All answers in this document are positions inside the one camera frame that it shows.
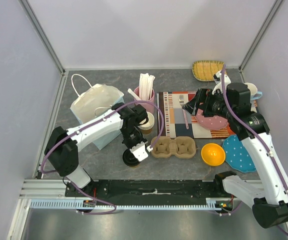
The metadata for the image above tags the pink polka dot plate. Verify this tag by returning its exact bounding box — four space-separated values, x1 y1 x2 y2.
195 113 228 131

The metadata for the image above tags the black cup lid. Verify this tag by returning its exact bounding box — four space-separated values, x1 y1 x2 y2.
122 149 140 166

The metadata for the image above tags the light blue paper bag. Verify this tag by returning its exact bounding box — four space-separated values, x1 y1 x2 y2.
70 73 125 151

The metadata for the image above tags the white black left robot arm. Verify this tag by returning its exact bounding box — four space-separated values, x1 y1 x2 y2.
45 103 148 197

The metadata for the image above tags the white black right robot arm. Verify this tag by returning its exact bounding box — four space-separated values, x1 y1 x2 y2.
182 83 288 229

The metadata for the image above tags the brown paper cup stack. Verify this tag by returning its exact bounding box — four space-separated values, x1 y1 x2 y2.
138 112 155 135

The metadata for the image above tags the yellow woven bamboo tray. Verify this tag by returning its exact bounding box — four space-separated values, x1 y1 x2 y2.
192 60 224 82

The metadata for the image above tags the pink tin straw holder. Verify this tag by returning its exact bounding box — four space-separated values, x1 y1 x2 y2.
133 86 155 113

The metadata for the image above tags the colourful patchwork placemat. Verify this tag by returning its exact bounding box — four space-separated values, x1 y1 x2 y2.
156 91 234 139

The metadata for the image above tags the light blue mug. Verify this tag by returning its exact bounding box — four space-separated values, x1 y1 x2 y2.
245 82 262 101

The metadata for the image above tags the orange plastic bowl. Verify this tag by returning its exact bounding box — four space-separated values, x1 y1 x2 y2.
201 143 226 167

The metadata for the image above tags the brown cardboard cup carrier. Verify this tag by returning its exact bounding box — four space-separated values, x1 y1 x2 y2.
151 136 196 159

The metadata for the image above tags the blue polka dot plate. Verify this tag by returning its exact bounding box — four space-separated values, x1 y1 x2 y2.
222 135 256 173

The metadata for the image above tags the white wrapped straws bundle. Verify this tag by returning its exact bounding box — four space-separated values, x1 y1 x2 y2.
139 73 155 101

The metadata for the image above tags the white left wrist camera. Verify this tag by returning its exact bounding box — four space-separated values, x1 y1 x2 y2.
130 142 153 162

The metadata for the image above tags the pink handled fork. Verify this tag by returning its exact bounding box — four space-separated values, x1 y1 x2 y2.
179 94 189 130

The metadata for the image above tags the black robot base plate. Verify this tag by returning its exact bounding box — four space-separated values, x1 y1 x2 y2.
65 179 244 206

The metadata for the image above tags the slotted grey cable duct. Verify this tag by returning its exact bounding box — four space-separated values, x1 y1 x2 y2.
30 198 221 211

